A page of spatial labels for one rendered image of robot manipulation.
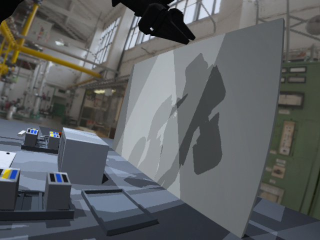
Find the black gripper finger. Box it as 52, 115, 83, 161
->
174, 13, 196, 41
150, 10, 189, 45

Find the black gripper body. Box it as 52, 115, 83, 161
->
133, 0, 183, 35

